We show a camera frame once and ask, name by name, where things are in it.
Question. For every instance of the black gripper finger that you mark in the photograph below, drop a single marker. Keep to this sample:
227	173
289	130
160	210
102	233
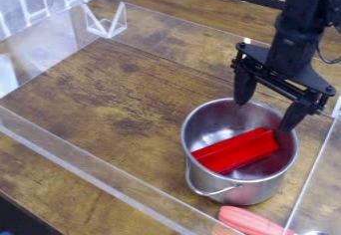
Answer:
245	83
296	113

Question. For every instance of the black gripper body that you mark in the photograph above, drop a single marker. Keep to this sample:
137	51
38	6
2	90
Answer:
299	83

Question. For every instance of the red plastic block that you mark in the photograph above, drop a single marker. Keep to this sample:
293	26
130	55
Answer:
232	153

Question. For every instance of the silver metal pot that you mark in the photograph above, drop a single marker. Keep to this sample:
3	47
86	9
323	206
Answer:
220	120

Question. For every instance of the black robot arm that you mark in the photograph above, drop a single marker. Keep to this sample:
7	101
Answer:
300	26

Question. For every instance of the clear acrylic right barrier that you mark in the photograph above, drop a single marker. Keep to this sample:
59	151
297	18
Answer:
316	215

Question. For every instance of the clear acrylic barrier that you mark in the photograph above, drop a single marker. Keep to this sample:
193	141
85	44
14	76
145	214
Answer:
178	216
316	215

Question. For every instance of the clear acrylic front barrier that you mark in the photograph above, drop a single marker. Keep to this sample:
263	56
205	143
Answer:
178	216

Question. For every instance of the orange handled tool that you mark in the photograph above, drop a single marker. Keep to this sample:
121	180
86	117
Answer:
251	223

